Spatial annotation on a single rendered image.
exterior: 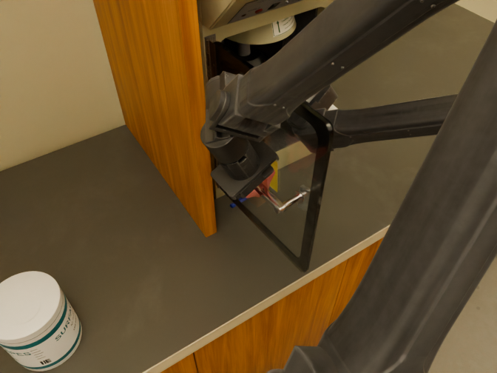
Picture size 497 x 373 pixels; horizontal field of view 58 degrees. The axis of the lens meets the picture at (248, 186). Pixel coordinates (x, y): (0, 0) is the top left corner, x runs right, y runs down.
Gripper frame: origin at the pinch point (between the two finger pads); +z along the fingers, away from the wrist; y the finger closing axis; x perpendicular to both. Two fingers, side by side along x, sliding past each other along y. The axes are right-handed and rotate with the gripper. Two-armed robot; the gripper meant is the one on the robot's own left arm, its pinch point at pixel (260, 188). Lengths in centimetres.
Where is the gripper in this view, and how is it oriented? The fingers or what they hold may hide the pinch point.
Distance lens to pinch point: 80.7
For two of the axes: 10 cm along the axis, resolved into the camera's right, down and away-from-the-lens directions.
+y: -7.4, 6.7, -0.5
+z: 3.3, 4.3, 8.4
